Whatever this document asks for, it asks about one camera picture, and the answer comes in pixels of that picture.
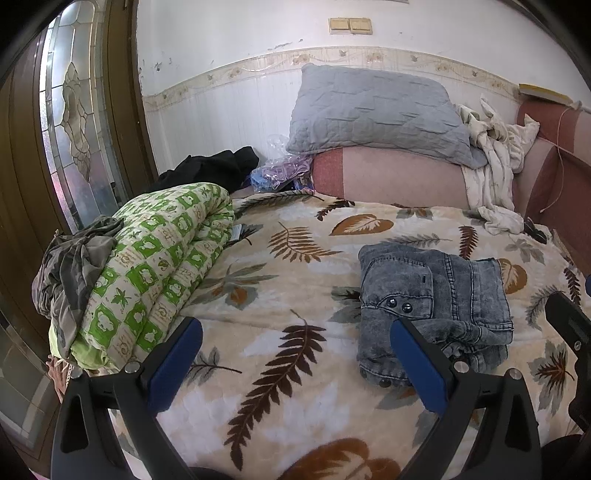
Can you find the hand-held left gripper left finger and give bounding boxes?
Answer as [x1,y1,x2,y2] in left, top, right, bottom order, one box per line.
[50,317,204,480]

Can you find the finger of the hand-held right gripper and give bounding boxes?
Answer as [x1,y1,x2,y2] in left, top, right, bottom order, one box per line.
[545,291,591,365]

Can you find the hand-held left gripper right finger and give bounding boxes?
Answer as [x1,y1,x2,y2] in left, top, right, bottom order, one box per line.
[389,318,542,480]

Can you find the grey-blue denim pants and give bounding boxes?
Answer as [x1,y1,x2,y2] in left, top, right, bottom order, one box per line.
[358,243,514,387]

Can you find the green and white patterned quilt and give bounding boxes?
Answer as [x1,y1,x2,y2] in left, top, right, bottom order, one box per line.
[48,182,236,372]

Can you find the pink sofa backrest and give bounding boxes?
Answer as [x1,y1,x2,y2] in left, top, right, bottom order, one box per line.
[512,99,591,268]

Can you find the cream leaf-print blanket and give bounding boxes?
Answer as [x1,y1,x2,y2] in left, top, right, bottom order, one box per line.
[108,189,591,480]

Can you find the grey camouflage clothing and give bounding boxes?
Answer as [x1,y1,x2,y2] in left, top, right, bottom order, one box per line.
[31,216,125,358]

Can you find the white crumpled cloth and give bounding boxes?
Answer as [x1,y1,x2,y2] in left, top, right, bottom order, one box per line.
[455,95,541,236]

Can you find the pink bolster cushion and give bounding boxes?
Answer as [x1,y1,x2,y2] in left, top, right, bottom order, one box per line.
[310,147,472,208]

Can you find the black cloth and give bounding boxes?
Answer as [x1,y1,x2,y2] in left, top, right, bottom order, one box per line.
[157,146,260,192]

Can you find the clear plastic bag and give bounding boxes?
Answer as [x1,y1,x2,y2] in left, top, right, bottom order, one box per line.
[267,134,296,158]
[249,154,317,192]

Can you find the yellow book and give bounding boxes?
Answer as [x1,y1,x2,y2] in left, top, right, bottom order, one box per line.
[518,83,573,106]

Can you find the grey quilted pillow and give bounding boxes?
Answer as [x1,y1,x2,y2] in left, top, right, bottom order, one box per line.
[285,63,488,168]

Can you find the brown door with stained glass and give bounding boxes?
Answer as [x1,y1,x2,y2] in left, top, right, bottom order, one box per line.
[0,0,160,462]

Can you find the thin orange cable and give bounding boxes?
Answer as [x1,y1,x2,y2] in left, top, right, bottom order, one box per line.
[540,104,585,214]

